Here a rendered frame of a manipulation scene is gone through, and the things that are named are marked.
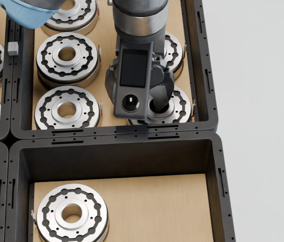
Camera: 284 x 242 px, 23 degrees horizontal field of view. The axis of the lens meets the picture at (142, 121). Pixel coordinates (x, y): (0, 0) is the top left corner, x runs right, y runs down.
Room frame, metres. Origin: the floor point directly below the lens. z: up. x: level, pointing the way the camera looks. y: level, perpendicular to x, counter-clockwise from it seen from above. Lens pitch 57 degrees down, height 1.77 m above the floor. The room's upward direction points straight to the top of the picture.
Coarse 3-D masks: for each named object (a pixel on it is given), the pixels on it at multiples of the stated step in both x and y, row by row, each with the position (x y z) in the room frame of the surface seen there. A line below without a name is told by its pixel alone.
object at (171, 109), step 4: (152, 100) 0.62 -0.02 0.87; (172, 100) 0.62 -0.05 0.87; (148, 104) 0.61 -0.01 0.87; (168, 104) 0.61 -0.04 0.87; (172, 104) 0.61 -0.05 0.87; (148, 108) 0.60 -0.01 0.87; (168, 108) 0.60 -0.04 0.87; (172, 108) 0.60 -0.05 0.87; (148, 112) 0.60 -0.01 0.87; (152, 112) 0.60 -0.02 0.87; (164, 112) 0.60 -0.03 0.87; (168, 112) 0.60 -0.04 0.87; (172, 112) 0.60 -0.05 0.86; (148, 116) 0.59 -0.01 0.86; (152, 116) 0.59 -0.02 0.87; (156, 116) 0.59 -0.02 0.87; (160, 116) 0.59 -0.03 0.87; (164, 116) 0.59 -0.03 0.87; (168, 116) 0.59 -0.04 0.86
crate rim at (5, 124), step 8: (8, 16) 0.74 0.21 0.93; (8, 24) 0.72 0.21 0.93; (8, 56) 0.66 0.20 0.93; (8, 64) 0.64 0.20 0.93; (8, 72) 0.63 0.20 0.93; (8, 80) 0.61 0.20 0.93; (8, 88) 0.60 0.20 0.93; (8, 96) 0.58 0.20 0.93; (8, 104) 0.57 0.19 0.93; (0, 112) 0.56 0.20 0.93; (8, 112) 0.56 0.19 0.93; (0, 120) 0.54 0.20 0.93; (8, 120) 0.54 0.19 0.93; (0, 128) 0.53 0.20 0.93; (8, 128) 0.53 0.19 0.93; (0, 136) 0.51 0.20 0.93; (8, 136) 0.52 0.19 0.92; (8, 144) 0.52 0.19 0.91
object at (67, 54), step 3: (60, 51) 0.72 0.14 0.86; (63, 51) 0.73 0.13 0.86; (66, 51) 0.73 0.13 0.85; (69, 51) 0.73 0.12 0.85; (72, 51) 0.72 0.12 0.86; (60, 54) 0.72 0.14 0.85; (63, 54) 0.72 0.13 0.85; (66, 54) 0.73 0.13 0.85; (69, 54) 0.73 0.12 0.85; (72, 54) 0.72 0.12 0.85; (60, 57) 0.72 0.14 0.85; (63, 57) 0.72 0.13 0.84; (66, 57) 0.73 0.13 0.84; (69, 57) 0.73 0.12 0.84; (72, 57) 0.72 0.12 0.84; (63, 60) 0.72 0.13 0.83
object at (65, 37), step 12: (60, 36) 0.75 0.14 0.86; (72, 36) 0.76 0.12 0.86; (84, 36) 0.75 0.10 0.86; (48, 48) 0.73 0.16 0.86; (84, 48) 0.73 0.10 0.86; (36, 60) 0.70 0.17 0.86; (48, 60) 0.70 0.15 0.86; (84, 60) 0.70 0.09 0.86; (96, 60) 0.70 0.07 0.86; (48, 72) 0.68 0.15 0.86; (60, 72) 0.68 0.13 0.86; (72, 72) 0.68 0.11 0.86; (84, 72) 0.68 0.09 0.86
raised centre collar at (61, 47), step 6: (54, 48) 0.72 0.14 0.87; (60, 48) 0.72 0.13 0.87; (66, 48) 0.73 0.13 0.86; (72, 48) 0.72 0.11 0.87; (78, 48) 0.72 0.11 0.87; (54, 54) 0.71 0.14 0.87; (78, 54) 0.71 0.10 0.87; (54, 60) 0.70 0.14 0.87; (60, 60) 0.70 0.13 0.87; (72, 60) 0.70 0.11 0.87; (78, 60) 0.70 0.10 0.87; (60, 66) 0.69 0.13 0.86; (66, 66) 0.69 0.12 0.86
